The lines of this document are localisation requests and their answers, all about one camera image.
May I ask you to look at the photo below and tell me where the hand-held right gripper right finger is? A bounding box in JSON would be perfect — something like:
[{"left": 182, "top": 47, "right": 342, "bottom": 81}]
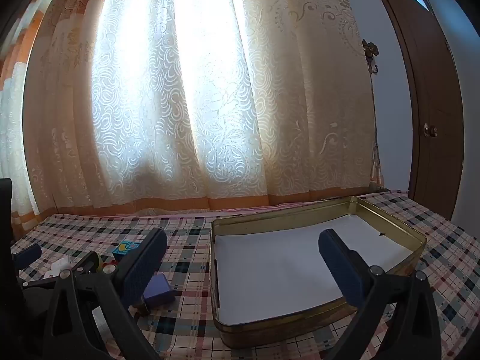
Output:
[{"left": 318, "top": 229, "right": 441, "bottom": 360}]

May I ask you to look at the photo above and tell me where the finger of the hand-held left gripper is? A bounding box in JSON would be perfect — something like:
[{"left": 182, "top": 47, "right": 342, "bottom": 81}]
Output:
[
  {"left": 20, "top": 250, "right": 102, "bottom": 289},
  {"left": 13, "top": 243, "right": 43, "bottom": 269}
]

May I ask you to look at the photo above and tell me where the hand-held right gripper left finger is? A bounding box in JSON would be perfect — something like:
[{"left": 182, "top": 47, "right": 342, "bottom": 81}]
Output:
[{"left": 42, "top": 228, "right": 168, "bottom": 360}]

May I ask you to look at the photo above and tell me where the blue toy building block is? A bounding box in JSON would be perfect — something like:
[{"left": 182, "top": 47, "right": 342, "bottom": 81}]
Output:
[{"left": 112, "top": 241, "right": 140, "bottom": 262}]

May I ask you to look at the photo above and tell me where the white charger plug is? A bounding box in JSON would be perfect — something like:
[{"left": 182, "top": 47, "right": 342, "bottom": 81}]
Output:
[{"left": 41, "top": 256, "right": 74, "bottom": 280}]

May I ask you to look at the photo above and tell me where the gold metal tin box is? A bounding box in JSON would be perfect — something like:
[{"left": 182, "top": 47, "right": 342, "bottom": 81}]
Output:
[{"left": 210, "top": 196, "right": 428, "bottom": 349}]

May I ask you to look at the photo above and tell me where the plaid bedsheet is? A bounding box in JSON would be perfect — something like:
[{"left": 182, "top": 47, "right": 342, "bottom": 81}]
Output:
[{"left": 9, "top": 189, "right": 480, "bottom": 360}]

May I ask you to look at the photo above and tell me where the white paper liner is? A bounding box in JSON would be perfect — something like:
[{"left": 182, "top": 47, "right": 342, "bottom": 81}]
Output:
[{"left": 214, "top": 214, "right": 417, "bottom": 325}]

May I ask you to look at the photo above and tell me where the orange banded white curtain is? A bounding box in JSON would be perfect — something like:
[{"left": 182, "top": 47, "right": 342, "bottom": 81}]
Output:
[{"left": 0, "top": 0, "right": 42, "bottom": 233}]

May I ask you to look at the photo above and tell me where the pink under sheet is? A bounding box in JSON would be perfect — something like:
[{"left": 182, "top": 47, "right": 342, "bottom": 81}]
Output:
[{"left": 114, "top": 200, "right": 316, "bottom": 219}]

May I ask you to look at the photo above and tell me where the curtain tieback tassel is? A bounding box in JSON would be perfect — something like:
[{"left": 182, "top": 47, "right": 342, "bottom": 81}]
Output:
[{"left": 369, "top": 74, "right": 386, "bottom": 193}]

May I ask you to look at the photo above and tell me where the cream lace curtain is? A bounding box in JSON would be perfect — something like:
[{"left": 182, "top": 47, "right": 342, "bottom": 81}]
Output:
[{"left": 20, "top": 0, "right": 383, "bottom": 229}]

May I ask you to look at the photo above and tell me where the brown wooden door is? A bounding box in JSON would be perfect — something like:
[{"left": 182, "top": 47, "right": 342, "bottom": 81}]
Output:
[{"left": 369, "top": 0, "right": 466, "bottom": 222}]

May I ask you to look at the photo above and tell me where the metal flower curtain hook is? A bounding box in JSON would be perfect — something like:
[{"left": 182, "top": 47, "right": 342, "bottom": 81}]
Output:
[{"left": 361, "top": 38, "right": 380, "bottom": 74}]

